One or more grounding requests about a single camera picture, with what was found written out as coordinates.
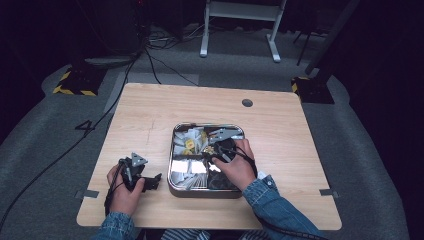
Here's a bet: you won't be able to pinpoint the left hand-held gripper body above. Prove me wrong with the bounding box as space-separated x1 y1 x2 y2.
118 152 150 193

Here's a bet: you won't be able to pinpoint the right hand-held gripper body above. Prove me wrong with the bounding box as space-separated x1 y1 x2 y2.
208 128 242 164

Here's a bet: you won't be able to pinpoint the square divided metal tray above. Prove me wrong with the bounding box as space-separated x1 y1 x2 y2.
167 122 246 200

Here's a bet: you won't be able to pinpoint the person's right hand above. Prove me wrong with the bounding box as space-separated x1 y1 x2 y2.
211 138 258 192

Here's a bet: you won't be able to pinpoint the person's left hand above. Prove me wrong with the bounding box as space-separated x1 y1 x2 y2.
106 164 146 217

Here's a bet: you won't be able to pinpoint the pile of white yellow packets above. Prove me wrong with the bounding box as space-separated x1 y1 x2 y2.
173 126 208 156

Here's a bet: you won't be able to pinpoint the pile of dark packets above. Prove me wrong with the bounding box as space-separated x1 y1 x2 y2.
207 168 239 191

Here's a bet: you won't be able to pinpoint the pile of white stick packets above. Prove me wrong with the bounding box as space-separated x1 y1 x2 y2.
171 159 209 190

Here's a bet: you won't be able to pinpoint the grey tape strip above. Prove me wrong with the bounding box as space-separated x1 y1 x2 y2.
318 188 340 199
74 188 100 200

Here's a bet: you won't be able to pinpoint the person's striped clothing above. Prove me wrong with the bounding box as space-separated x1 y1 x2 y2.
159 228 268 240

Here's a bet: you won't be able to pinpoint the black yellow striped stand base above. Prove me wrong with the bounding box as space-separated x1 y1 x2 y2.
52 64 108 98
290 76 336 105

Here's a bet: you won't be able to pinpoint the black tripod legs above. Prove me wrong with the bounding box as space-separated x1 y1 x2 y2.
292 29 323 67

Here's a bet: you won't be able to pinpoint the slanted black pole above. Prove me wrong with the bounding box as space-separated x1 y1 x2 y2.
304 0 362 76

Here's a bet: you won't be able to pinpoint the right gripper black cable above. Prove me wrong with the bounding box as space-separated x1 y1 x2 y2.
229 146 331 240

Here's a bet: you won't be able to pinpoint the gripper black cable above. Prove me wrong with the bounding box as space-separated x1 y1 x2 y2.
229 146 331 240
103 159 128 217

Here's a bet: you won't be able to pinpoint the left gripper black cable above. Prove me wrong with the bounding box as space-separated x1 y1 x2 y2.
103 159 128 217

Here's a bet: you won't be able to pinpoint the long black floor cable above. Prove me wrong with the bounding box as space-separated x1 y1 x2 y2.
0 49 143 232

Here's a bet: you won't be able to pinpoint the thin black floor cable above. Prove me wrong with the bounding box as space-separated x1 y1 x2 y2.
143 48 200 88

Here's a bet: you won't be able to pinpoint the bundle of floor cables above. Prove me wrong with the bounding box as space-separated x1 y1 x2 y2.
146 22 209 52

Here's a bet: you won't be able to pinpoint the white metal stand frame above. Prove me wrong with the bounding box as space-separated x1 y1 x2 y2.
199 0 288 64

